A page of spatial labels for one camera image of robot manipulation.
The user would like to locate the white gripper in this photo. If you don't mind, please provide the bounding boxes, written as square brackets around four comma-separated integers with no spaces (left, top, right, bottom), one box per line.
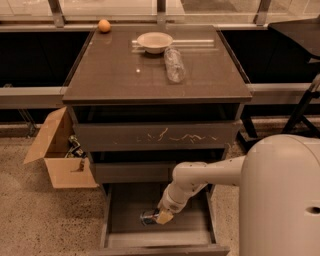
[156,192,185,225]

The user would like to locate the blue silver redbull can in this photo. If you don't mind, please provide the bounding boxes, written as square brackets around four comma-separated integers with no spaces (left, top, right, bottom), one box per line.
[140,209,159,226]

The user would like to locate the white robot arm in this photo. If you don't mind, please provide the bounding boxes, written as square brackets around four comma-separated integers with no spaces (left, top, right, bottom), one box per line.
[157,134,320,256]

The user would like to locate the grey open bottom drawer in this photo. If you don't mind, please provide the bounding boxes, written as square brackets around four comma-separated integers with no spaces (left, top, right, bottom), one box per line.
[93,183,229,256]

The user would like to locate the grey middle drawer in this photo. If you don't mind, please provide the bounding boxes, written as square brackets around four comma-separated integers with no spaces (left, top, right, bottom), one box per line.
[91,162,176,183]

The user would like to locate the grey top drawer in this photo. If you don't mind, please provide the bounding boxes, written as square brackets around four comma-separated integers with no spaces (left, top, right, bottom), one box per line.
[74,121,241,152]

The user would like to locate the grey drawer cabinet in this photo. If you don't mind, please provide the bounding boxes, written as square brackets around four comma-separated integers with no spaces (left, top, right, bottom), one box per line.
[61,24,253,256]

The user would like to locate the open cardboard box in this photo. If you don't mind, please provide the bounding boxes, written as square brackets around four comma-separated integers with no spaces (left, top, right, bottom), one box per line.
[24,107,97,189]

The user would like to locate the items inside cardboard box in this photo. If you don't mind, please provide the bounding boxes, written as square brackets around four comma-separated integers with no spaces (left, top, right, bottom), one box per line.
[65,135,86,158]

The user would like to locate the clear plastic bottle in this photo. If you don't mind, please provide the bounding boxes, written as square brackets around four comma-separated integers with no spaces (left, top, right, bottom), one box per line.
[164,47,186,83]

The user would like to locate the black rolling stand base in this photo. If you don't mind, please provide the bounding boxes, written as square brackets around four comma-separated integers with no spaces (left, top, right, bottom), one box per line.
[235,74,320,151]

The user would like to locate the white bowl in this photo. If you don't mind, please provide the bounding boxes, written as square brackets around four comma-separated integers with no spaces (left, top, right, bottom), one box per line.
[137,32,173,54]

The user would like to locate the orange fruit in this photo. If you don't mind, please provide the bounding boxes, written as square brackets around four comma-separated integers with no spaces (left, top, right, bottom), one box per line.
[98,19,111,33]

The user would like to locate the metal window railing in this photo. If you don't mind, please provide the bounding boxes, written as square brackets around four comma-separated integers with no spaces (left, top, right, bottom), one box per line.
[0,0,320,34]

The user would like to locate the dark side table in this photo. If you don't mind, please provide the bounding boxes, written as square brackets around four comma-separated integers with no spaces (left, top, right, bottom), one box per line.
[268,17,320,60]

